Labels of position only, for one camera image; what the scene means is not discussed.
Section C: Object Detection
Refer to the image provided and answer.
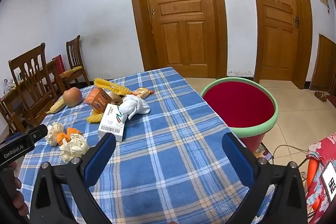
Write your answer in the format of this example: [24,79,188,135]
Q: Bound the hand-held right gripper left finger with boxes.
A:
[29,132,117,224]

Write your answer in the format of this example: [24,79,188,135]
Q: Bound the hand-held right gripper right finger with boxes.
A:
[222,132,307,224]

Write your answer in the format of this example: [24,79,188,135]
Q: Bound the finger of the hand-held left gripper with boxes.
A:
[25,124,48,144]

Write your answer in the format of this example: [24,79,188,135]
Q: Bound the small paper ball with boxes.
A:
[46,122,65,146]

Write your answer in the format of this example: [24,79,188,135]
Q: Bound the orange peel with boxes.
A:
[56,127,82,146]

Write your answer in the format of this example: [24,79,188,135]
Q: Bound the large paper ball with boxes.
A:
[60,133,90,163]

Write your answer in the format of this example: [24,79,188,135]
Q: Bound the red round stool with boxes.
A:
[200,77,279,152]

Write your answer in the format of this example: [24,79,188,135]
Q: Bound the orange cardboard box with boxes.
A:
[84,88,112,114]

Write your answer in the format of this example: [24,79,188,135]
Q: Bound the white sock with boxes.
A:
[118,94,151,120]

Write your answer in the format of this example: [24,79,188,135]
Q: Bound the long yellow foam net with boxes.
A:
[94,78,132,95]

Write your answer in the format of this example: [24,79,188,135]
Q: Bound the person's left hand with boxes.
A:
[9,162,29,217]

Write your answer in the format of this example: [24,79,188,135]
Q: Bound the banana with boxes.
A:
[45,97,67,114]

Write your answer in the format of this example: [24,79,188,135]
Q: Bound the small green-capped bottle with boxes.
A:
[98,103,126,142]

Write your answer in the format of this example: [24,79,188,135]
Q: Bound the flat yellow foam net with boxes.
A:
[87,111,104,124]

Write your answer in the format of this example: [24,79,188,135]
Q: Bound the apple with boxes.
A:
[63,87,82,107]

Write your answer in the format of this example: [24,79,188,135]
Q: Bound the large wooden chair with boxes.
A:
[8,42,60,125]

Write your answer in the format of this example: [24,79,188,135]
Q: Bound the blue plaid tablecloth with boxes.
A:
[18,67,273,224]

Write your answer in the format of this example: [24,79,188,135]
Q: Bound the yellow seat cushion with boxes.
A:
[60,66,83,80]

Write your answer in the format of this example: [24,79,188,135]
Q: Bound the orange snack packet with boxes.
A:
[130,87,154,99]

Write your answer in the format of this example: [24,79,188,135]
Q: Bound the wooden chair with cushion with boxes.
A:
[60,35,91,89]

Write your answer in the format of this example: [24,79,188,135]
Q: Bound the red floral cloth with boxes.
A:
[306,132,336,222]

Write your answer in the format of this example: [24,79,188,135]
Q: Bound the brown slippers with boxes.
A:
[314,91,327,103]

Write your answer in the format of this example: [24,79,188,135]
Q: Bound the beige cable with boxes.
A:
[272,144,308,159]

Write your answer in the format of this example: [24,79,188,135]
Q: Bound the wooden door with dark handle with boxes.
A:
[244,0,313,89]

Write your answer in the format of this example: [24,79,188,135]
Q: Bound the wooden door with brass handle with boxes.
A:
[126,0,228,79]

